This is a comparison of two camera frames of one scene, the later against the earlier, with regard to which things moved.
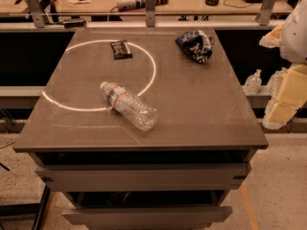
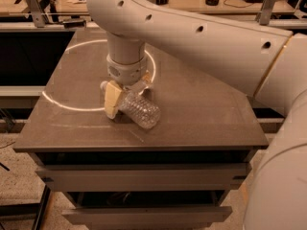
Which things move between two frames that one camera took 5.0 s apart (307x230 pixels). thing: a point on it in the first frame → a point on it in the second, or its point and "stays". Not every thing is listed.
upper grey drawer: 145,177 stays
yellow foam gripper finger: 272,39 → 128,74
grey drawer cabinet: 143,128 stays
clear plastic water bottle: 129,105 stays
